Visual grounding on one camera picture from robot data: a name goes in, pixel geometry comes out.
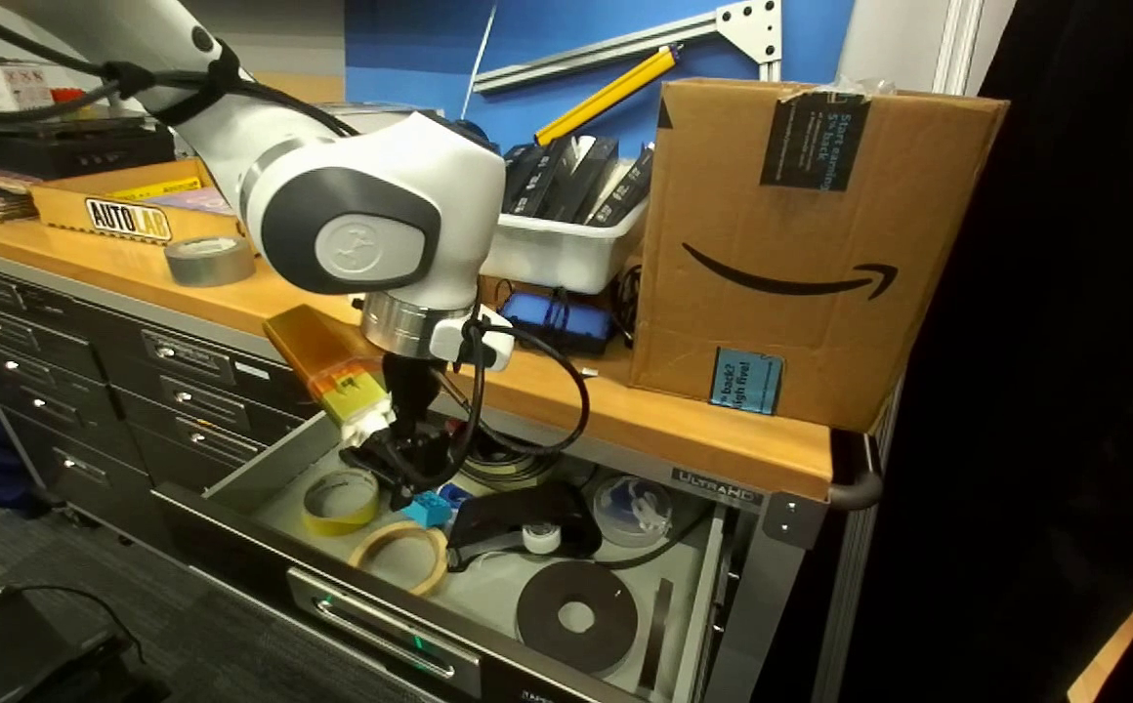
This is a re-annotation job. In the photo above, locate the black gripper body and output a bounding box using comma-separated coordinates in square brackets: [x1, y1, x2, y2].
[351, 349, 481, 478]

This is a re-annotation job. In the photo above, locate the small blue block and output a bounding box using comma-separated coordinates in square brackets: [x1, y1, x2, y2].
[398, 479, 471, 531]

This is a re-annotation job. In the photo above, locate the open grey metal drawer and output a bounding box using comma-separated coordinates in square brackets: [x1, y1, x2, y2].
[151, 411, 742, 703]

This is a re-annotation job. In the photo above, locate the blue box on countertop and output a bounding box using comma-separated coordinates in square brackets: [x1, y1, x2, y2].
[498, 286, 621, 351]

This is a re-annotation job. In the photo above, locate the dark drawer cabinet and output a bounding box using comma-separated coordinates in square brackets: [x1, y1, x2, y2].
[0, 249, 324, 527]

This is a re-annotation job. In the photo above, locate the yellow tape roll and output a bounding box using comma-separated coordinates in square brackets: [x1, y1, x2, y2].
[295, 466, 385, 544]

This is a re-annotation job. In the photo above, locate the white tape roll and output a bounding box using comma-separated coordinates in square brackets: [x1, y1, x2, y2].
[463, 439, 558, 496]

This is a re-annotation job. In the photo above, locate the beige masking tape roll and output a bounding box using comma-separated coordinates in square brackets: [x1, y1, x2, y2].
[347, 515, 454, 603]

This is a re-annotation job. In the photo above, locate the black tape dispenser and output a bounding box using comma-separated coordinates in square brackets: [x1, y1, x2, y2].
[446, 478, 605, 570]

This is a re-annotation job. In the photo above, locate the small white cap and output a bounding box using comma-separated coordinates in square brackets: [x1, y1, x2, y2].
[520, 518, 565, 557]

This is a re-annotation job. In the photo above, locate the clear plastic bag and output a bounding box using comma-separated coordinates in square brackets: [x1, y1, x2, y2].
[587, 471, 679, 552]

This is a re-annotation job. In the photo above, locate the black flat tape disc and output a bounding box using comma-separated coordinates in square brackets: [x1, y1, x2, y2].
[510, 557, 645, 676]

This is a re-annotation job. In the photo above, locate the white plastic bin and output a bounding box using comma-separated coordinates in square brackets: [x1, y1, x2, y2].
[477, 134, 655, 301]

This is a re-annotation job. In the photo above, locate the black flat device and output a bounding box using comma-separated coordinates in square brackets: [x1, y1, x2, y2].
[498, 134, 587, 223]
[579, 139, 658, 230]

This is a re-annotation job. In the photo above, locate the flat black strip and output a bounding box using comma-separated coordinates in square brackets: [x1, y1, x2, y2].
[631, 575, 679, 690]

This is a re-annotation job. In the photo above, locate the thin white rod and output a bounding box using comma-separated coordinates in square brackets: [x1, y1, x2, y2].
[458, 3, 503, 128]

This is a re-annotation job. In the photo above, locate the yellow cardboard box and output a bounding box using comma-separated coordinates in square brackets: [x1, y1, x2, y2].
[27, 156, 239, 253]

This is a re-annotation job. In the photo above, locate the long yellow bar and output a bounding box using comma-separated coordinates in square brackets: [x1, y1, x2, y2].
[531, 43, 683, 152]

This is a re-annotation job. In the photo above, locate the brown cardboard shipping box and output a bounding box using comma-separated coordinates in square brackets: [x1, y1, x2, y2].
[625, 73, 1010, 439]

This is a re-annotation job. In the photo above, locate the black curtain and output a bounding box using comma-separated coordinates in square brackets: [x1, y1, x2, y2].
[836, 0, 1133, 703]

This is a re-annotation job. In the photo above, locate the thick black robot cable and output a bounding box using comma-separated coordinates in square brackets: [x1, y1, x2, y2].
[438, 315, 593, 479]

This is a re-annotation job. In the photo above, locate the silver drawer handle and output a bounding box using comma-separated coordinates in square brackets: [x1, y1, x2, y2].
[286, 561, 488, 695]

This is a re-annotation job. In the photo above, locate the grey duct tape roll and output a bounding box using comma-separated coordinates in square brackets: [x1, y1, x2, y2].
[158, 230, 259, 293]

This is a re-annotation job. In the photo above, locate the blue wall board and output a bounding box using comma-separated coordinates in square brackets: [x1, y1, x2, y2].
[338, 0, 856, 159]

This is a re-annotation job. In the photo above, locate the grey metal bench frame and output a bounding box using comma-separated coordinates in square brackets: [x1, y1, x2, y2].
[704, 424, 885, 703]

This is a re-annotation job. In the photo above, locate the black object with cable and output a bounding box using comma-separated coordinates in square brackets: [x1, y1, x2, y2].
[0, 583, 177, 703]

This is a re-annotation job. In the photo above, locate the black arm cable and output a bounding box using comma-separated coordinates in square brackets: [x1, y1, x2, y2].
[0, 0, 363, 144]

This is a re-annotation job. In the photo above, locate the grey perforated metal rail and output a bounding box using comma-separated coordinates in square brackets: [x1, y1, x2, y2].
[468, 0, 783, 98]

